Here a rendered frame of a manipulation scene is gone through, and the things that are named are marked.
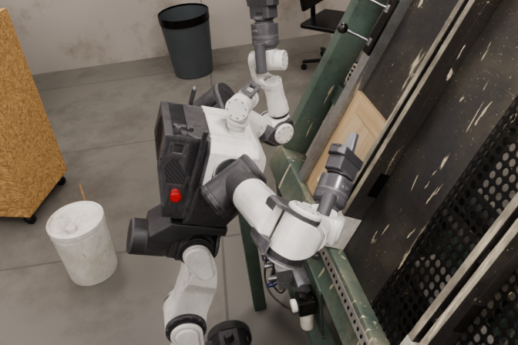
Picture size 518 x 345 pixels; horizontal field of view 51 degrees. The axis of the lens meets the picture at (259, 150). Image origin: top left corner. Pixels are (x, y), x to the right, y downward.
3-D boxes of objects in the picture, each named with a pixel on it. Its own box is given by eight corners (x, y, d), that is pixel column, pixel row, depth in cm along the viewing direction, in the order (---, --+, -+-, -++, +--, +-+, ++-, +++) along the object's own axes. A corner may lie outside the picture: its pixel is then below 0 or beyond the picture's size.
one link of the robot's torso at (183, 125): (143, 243, 148) (170, 132, 132) (140, 174, 176) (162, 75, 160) (246, 252, 158) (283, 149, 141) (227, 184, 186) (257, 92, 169)
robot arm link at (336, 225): (339, 239, 141) (334, 249, 128) (307, 226, 143) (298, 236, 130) (347, 216, 141) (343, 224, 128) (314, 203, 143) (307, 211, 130)
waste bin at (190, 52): (219, 58, 528) (210, 0, 496) (216, 78, 490) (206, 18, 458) (173, 63, 530) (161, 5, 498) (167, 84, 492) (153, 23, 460)
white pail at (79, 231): (72, 251, 318) (47, 189, 292) (123, 243, 319) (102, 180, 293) (62, 292, 292) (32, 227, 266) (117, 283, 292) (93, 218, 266)
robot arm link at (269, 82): (277, 46, 177) (284, 81, 185) (252, 47, 180) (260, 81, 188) (270, 56, 172) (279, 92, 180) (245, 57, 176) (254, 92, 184)
